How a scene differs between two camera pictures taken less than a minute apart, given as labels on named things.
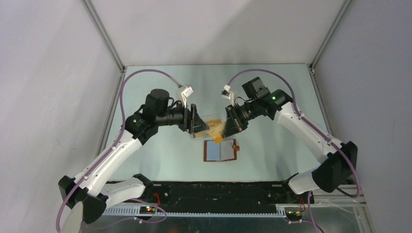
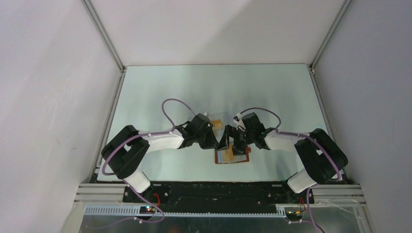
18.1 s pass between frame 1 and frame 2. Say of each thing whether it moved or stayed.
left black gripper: moved
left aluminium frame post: stayed
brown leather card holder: moved
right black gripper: moved
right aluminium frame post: stayed
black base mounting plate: stayed
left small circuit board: stayed
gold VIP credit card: moved
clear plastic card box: stayed
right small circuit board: stayed
